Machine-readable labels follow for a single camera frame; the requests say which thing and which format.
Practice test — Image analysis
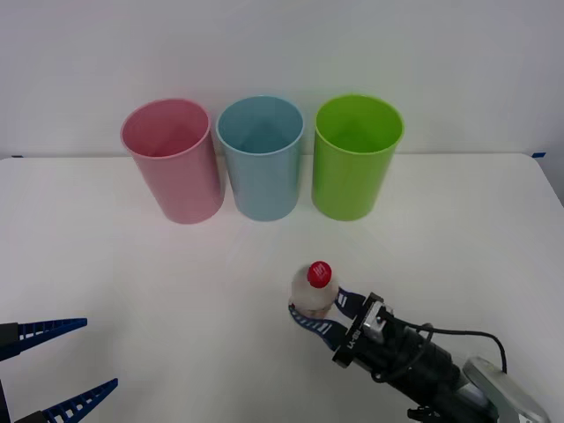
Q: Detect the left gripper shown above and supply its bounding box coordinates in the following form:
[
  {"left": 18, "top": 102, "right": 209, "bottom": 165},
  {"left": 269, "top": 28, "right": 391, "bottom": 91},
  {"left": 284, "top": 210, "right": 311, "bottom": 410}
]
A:
[{"left": 0, "top": 316, "right": 119, "bottom": 423}]

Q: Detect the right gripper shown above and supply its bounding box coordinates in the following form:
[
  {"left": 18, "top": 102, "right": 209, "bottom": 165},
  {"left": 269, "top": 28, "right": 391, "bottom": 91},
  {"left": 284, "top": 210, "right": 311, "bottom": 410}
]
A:
[{"left": 287, "top": 286, "right": 389, "bottom": 380}]

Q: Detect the clear bottle with red cap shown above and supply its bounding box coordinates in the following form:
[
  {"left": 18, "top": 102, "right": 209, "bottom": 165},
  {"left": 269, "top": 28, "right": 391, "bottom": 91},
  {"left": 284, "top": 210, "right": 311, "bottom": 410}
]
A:
[{"left": 288, "top": 260, "right": 340, "bottom": 319}]

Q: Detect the green plastic bin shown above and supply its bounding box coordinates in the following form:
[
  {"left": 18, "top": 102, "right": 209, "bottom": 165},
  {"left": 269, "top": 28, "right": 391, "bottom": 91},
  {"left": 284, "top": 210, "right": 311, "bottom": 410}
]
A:
[{"left": 311, "top": 93, "right": 405, "bottom": 222}]

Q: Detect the pale blue plastic bin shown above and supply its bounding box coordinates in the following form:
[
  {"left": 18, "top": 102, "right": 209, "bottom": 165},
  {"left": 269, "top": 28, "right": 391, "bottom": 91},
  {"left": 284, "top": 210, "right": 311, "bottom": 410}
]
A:
[{"left": 214, "top": 93, "right": 307, "bottom": 222}]

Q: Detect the pink plastic bin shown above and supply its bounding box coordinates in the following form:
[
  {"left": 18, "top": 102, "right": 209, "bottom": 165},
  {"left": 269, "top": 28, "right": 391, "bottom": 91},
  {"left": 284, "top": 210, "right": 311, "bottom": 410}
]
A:
[{"left": 120, "top": 98, "right": 226, "bottom": 226}]

